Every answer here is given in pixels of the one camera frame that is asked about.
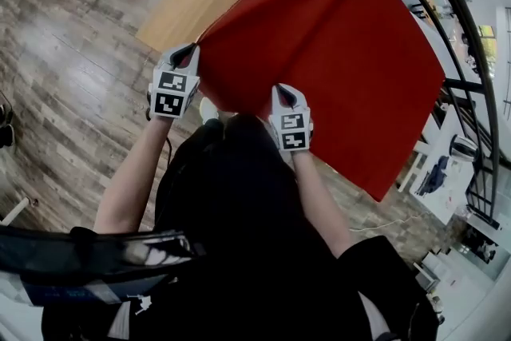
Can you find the white shelf unit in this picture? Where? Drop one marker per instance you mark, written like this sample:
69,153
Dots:
14,213

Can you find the red tablecloth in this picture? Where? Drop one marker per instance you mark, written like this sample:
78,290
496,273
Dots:
339,72

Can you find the person's black shirt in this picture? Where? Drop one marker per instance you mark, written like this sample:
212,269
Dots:
247,231

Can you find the white table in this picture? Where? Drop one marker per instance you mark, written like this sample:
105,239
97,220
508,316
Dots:
443,195

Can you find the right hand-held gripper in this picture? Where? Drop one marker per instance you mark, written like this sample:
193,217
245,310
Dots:
293,132

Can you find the person's right forearm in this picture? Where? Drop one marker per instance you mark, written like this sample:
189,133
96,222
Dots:
319,203

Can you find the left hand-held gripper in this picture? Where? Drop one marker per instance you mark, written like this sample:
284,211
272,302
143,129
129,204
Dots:
171,93

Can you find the person's white shoe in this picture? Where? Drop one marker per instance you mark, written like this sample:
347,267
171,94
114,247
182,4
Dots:
208,109

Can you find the person's left forearm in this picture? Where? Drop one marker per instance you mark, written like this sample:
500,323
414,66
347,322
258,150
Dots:
127,179

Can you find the dark blue cloth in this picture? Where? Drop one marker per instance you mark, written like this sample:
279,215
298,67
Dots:
435,175

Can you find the black monitor screen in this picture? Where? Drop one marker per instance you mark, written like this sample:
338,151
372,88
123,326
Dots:
80,255

